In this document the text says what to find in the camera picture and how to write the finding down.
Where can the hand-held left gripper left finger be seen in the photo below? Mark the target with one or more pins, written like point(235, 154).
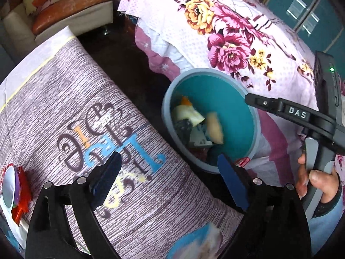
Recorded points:
point(107, 178)

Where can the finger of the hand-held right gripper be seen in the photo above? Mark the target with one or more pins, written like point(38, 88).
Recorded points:
point(283, 108)

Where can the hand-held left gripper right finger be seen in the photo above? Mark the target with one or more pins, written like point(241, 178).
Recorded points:
point(233, 180)

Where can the teal trash bin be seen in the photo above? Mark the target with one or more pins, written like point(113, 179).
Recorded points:
point(234, 108)

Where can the yellow cake packet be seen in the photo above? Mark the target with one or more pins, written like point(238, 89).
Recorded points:
point(186, 113)

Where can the orange snack packet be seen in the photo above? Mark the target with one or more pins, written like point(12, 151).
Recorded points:
point(24, 194)

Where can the person's right forearm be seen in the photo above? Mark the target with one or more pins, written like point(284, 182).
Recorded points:
point(331, 221)

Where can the person's right hand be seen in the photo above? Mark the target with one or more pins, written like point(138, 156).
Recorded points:
point(324, 180)

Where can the dark crumpled wrapper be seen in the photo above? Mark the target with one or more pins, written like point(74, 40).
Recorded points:
point(182, 129)

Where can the teal cabinet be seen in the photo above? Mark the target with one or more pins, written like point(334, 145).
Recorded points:
point(302, 13)

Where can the wood print tablecloth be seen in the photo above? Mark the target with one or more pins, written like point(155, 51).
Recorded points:
point(80, 99)

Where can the floral blanket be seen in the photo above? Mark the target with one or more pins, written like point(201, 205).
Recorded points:
point(242, 32)

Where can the beige sofa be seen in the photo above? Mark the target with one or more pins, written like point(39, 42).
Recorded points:
point(80, 5)

